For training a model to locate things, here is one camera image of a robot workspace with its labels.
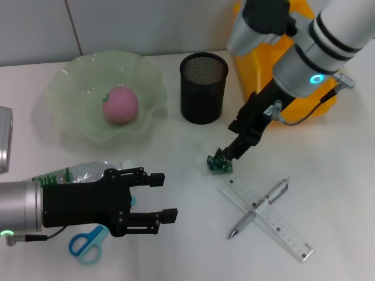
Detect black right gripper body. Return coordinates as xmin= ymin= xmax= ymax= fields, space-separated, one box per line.
xmin=227 ymin=77 xmax=294 ymax=147

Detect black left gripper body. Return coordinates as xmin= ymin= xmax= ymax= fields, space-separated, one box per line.
xmin=42 ymin=167 xmax=133 ymax=237

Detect green plastic wrapper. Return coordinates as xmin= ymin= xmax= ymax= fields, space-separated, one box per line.
xmin=206 ymin=148 xmax=234 ymax=176

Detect clear green-label water bottle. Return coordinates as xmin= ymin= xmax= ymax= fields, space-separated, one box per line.
xmin=32 ymin=159 xmax=134 ymax=188

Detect pink toy peach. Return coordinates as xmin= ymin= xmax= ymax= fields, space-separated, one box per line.
xmin=101 ymin=86 xmax=139 ymax=125

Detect blue scissors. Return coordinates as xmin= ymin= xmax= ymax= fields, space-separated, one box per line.
xmin=69 ymin=196 xmax=137 ymax=266

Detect black mesh pen holder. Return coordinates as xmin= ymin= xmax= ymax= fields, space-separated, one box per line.
xmin=179 ymin=52 xmax=229 ymax=125

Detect silver ballpoint pen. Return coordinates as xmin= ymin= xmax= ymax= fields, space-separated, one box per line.
xmin=227 ymin=177 xmax=291 ymax=240

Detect transparent plastic ruler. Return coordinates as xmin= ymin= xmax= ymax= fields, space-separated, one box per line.
xmin=216 ymin=177 xmax=316 ymax=263

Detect green wavy glass fruit plate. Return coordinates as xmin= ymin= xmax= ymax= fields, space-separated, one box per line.
xmin=43 ymin=50 xmax=168 ymax=149

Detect yellow plastic bin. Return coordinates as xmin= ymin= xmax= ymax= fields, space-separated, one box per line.
xmin=233 ymin=0 xmax=339 ymax=129

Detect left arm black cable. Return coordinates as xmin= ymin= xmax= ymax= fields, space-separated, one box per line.
xmin=4 ymin=225 xmax=68 ymax=246

